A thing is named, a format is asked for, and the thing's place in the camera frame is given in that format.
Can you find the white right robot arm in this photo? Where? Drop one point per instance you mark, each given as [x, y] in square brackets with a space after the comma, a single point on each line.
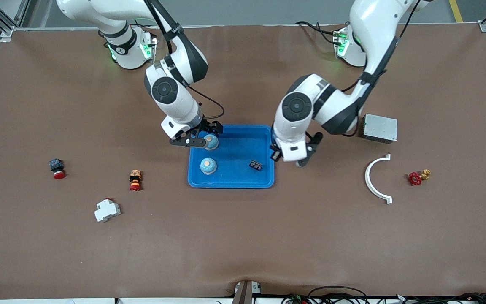
[165, 90]

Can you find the green-lit base connector box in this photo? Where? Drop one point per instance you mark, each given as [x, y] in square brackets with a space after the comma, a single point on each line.
[148, 50]
[341, 42]

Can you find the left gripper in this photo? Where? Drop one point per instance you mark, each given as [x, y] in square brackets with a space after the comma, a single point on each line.
[274, 147]

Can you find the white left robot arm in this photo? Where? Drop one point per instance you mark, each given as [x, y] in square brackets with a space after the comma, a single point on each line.
[298, 107]

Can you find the blue bell with tan button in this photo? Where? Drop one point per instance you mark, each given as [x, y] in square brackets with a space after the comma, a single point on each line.
[208, 166]
[212, 144]

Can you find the orange and red push switch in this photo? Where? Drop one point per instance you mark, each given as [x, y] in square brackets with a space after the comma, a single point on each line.
[135, 180]

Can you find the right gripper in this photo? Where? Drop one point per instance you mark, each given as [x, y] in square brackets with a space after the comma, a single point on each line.
[207, 127]

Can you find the blue plastic tray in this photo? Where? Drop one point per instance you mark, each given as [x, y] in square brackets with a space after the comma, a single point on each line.
[234, 169]

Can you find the silver metal box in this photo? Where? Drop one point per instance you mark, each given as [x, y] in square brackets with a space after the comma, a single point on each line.
[380, 128]

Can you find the white circuit breaker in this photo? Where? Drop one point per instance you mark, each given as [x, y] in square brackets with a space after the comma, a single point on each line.
[107, 210]

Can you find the white curved plastic bracket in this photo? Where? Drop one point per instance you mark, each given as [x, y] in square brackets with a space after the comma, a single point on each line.
[367, 177]

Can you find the small black capacitor block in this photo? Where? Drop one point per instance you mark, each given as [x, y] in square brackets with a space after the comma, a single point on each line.
[255, 165]

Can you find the red emergency stop button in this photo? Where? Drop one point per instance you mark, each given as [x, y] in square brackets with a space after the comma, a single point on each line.
[57, 169]

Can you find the brown table cover sheet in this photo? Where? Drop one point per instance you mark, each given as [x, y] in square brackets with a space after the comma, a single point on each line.
[243, 236]

